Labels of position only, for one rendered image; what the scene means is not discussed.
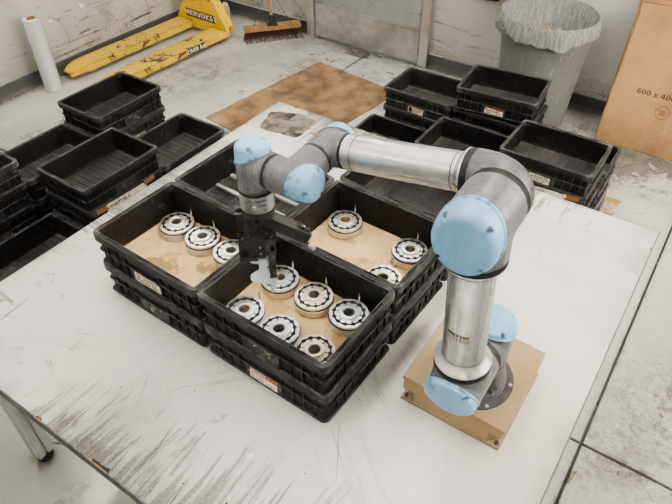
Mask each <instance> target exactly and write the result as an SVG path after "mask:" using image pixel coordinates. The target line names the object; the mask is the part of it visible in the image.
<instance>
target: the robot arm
mask: <svg viewBox="0 0 672 504"><path fill-rule="evenodd" d="M271 151H272V148H271V146H270V142H269V141H268V140H267V139H266V138H265V137H262V136H247V137H243V138H241V139H240V140H238V141H237V142H236V143H235V144H234V164H235V169H236V177H237V185H238V193H239V201H240V206H234V210H235V221H236V226H237V236H238V247H239V254H240V262H245V261H249V262H250V263H252V264H259V270H258V271H256V272H254V273H253V274H251V280H252V281H253V282H256V283H264V284H270V285H271V290H272V292H275V290H276V288H277V286H278V281H277V269H276V258H275V255H277V250H276V240H275V235H276V232H278V233H280V234H283V235H285V236H288V237H290V238H293V239H295V240H298V241H300V242H303V243H305V244H307V243H308V241H309V240H310V238H311V236H312V233H311V229H310V226H308V225H306V224H304V223H301V222H299V221H296V220H294V219H291V218H289V217H287V216H284V215H282V214H279V213H277V212H275V193H276V194H279V195H282V196H285V197H287V198H289V199H291V200H293V201H300V202H304V203H313V202H315V201H316V200H317V199H318V198H319V197H320V194H321V192H323V190H324V187H325V175H327V174H328V173H329V172H330V171H331V170H332V169H333V168H339V169H344V170H349V171H354V172H359V173H364V174H369V175H374V176H379V177H384V178H389V179H394V180H399V181H404V182H409V183H414V184H419V185H424V186H429V187H434V188H439V189H444V190H449V191H454V192H456V195H455V196H454V197H453V198H452V199H451V201H449V202H448V203H447V204H446V205H445V206H444V207H443V208H442V210H441V211H440V212H439V214H438V216H437V218H436V220H435V222H434V224H433V227H432V231H431V243H432V247H433V250H434V252H435V254H438V255H439V256H440V257H439V260H440V261H441V263H442V264H443V265H444V267H445V268H446V269H447V270H448V279H447V291H446V304H445V316H444V329H443V339H442V340H441V341H439V343H438V344H437V345H436V348H435V351H434V359H433V368H432V370H431V372H430V374H429V376H427V377H426V380H425V382H424V385H423V387H424V391H425V393H426V395H427V396H428V398H429V399H430V400H431V401H432V402H433V403H435V404H436V405H437V406H438V407H440V408H442V409H443V410H445V411H447V412H449V413H451V414H454V415H458V416H469V415H471V414H473V413H474V412H475V410H476V409H477V407H479V406H480V402H486V401H490V400H492V399H494V398H496V397H497V396H499V395H500V394H501V393H502V391H503V389H504V387H505V384H506V381H507V371H506V365H505V362H506V360H507V357H508V355H509V352H510V349H511V347H512V344H513V341H514V339H515V338H516V336H517V330H518V322H517V319H516V318H515V316H514V314H513V313H512V312H511V311H510V310H509V309H507V308H506V307H504V306H503V305H501V304H498V303H495V302H494V296H495V290H496V283H497V277H498V276H499V275H501V274H502V273H503V272H504V271H505V270H506V269H507V267H508V265H509V260H510V255H511V249H512V243H513V239H514V236H515V233H516V231H517V230H518V228H519V227H520V225H521V224H522V222H523V221H524V219H525V217H526V216H527V215H528V213H529V212H530V210H531V208H532V206H533V202H534V198H535V188H534V184H533V180H532V178H531V176H530V174H529V172H528V171H527V170H526V169H525V167H524V166H523V165H521V164H520V163H519V162H518V161H517V160H515V159H513V158H511V157H510V156H508V155H505V154H503V153H500V152H497V151H493V150H489V149H483V148H477V147H469V148H468V149H467V150H466V151H460V150H453V149H447V148H441V147H434V146H428V145H422V144H415V143H409V142H402V141H396V140H390V139H383V138H377V137H371V136H364V135H358V134H355V133H354V131H353V130H352V129H351V128H350V127H349V126H347V125H345V123H342V122H333V123H331V124H330V125H328V126H327V127H324V128H323V129H321V130H320V131H319V132H318V134H317V135H316V136H314V137H313V138H312V139H311V140H310V141H308V142H307V143H306V144H305V145H303V146H302V147H301V148H300V149H299V150H297V151H296V152H295V153H294V154H293V155H291V156H290V157H284V156H281V155H277V154H274V153H272V152H271ZM240 237H241V238H240ZM267 266H269V270H268V267H267Z"/></svg>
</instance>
